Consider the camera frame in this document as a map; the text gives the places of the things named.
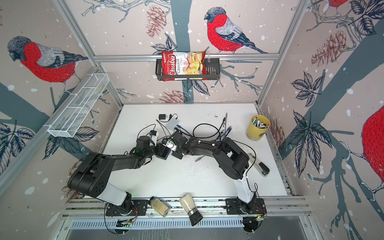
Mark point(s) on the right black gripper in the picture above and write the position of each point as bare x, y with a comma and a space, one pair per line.
178, 156

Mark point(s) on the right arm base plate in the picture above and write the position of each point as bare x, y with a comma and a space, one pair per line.
236, 207

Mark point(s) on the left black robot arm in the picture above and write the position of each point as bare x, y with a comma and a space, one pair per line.
92, 176

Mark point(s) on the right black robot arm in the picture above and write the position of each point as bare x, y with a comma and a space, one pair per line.
231, 158

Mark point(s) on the black network switch box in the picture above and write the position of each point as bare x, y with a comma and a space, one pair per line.
163, 153

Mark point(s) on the white wire mesh shelf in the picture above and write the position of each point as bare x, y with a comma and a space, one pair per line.
71, 118

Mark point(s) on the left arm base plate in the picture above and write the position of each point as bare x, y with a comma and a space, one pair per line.
136, 207

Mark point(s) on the red cassava chips bag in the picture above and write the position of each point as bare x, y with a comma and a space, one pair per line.
182, 63

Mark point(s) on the black wall basket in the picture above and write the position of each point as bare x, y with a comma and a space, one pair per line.
212, 66

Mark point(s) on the glass spice jar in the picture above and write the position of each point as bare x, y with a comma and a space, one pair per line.
157, 205

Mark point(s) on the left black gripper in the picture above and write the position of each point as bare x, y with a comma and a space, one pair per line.
158, 145

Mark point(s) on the yellow cup with pens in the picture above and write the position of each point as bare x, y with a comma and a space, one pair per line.
258, 127

